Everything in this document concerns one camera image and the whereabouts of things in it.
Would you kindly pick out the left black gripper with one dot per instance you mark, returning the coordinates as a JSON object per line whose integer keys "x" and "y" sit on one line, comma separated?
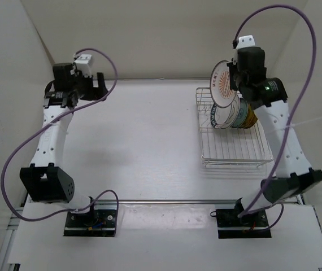
{"x": 95, "y": 93}

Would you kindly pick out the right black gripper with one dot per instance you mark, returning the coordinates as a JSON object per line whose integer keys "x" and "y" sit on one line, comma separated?
{"x": 233, "y": 68}

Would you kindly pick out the orange sunburst white plate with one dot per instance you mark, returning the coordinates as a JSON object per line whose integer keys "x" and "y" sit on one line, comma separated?
{"x": 220, "y": 90}

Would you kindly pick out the white plate teal line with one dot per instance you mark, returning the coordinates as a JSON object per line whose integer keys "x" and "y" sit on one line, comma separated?
{"x": 233, "y": 115}

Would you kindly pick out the dark blue rim plate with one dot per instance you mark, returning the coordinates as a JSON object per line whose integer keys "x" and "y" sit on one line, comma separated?
{"x": 221, "y": 118}

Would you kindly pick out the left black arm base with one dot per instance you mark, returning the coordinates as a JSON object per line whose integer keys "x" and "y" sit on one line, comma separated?
{"x": 100, "y": 221}

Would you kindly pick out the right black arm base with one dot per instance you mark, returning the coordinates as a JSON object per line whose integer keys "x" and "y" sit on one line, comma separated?
{"x": 229, "y": 226}

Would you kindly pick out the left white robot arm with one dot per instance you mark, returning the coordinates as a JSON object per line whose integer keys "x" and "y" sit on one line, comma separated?
{"x": 44, "y": 179}

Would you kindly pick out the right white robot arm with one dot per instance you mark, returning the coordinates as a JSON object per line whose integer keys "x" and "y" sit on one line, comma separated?
{"x": 292, "y": 174}

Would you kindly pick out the light blue patterned plate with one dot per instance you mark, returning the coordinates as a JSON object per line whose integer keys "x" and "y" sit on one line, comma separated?
{"x": 242, "y": 114}

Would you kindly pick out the yellow patterned plate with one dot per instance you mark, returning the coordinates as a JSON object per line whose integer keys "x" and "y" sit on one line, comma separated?
{"x": 249, "y": 119}
{"x": 253, "y": 120}

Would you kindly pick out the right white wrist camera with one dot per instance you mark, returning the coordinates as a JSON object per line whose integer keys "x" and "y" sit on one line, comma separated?
{"x": 243, "y": 42}

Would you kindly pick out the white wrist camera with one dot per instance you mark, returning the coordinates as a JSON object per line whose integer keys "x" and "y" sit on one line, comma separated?
{"x": 243, "y": 42}
{"x": 83, "y": 63}

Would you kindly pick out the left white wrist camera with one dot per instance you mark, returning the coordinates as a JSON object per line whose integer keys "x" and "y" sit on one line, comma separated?
{"x": 83, "y": 63}

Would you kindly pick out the metal wire dish rack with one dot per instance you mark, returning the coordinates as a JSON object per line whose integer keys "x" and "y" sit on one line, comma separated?
{"x": 228, "y": 148}

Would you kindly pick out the aluminium table rail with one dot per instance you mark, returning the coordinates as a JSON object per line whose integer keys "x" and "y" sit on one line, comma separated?
{"x": 195, "y": 201}

